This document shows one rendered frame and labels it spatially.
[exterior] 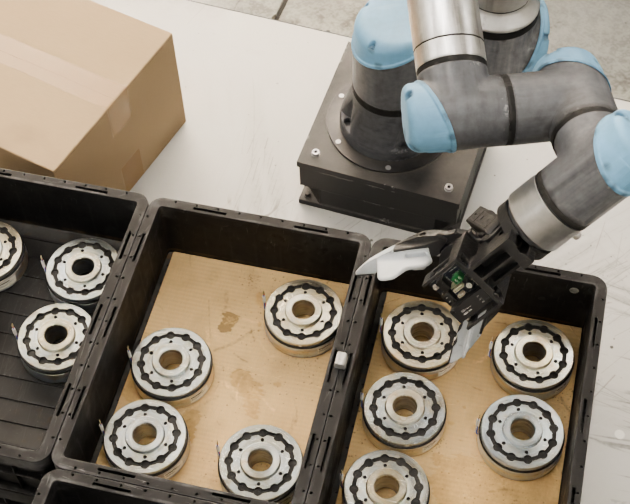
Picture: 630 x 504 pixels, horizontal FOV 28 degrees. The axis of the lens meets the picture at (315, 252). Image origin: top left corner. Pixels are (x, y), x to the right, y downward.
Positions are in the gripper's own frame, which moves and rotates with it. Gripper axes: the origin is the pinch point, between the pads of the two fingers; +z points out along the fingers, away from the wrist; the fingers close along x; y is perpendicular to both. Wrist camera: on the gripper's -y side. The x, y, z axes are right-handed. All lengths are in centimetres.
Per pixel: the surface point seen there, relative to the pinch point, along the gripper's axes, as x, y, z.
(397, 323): 4.8, -14.7, 10.6
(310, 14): -25, -173, 61
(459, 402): 16.4, -9.4, 9.5
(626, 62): 38, -177, 14
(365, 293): -1.9, -11.3, 8.5
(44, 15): -58, -46, 34
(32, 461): -19.0, 18.5, 37.3
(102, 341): -21.7, 2.9, 30.5
